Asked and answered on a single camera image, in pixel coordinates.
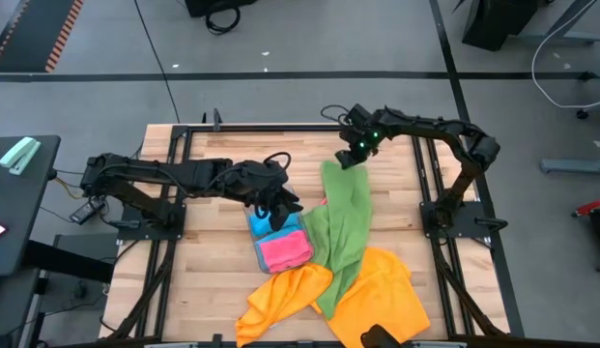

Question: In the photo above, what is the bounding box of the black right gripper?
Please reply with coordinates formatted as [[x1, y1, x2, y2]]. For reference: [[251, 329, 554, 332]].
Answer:
[[334, 102, 384, 171]]

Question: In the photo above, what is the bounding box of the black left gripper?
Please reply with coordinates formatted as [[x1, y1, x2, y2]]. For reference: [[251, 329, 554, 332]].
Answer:
[[229, 160, 304, 233]]

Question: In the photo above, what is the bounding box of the clear plastic bin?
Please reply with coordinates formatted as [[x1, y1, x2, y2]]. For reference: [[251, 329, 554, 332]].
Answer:
[[243, 186, 316, 276]]

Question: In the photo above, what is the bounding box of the orange microfiber towel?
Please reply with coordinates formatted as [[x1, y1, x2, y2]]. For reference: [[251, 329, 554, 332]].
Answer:
[[311, 246, 432, 348], [235, 263, 335, 348]]

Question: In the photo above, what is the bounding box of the black furniture base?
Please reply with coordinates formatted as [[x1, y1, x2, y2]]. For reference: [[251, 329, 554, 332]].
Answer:
[[461, 0, 600, 52]]

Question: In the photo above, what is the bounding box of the black power adapter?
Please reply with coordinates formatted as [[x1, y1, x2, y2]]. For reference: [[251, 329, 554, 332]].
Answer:
[[69, 197, 106, 226]]

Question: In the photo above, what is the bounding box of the black box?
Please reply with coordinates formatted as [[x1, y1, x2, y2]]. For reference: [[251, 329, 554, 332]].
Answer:
[[184, 0, 258, 19]]

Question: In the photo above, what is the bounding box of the grey table foot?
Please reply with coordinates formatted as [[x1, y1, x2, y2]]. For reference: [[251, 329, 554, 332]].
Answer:
[[539, 158, 600, 176]]

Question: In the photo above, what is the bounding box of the red and black chair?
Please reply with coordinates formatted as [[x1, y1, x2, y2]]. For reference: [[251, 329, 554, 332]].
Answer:
[[572, 197, 600, 275]]

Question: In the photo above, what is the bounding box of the black desk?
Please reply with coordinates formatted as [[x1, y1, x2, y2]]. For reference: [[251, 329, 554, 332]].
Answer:
[[0, 134, 62, 277]]

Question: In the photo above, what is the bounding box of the mint green stapler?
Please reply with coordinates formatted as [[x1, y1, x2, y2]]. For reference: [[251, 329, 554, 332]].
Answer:
[[0, 135, 43, 176]]

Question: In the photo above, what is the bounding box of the black mat with striped edge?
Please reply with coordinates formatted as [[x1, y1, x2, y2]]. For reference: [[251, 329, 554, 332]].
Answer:
[[0, 0, 84, 73]]

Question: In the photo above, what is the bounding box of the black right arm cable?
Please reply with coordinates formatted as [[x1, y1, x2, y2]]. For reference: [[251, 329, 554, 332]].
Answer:
[[320, 103, 353, 126]]

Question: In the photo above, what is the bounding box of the long black floor cable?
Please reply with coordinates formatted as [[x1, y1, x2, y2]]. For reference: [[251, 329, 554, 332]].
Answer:
[[133, 0, 181, 125]]

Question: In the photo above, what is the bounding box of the coiled black cable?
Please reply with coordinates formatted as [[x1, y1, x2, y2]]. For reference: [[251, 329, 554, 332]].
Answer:
[[205, 4, 243, 36]]

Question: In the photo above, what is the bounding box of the white cable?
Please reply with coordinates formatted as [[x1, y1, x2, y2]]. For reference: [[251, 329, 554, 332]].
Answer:
[[530, 0, 600, 111]]

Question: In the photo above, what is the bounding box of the yellow cable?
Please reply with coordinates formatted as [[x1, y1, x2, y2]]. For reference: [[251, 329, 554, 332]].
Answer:
[[55, 168, 88, 201]]

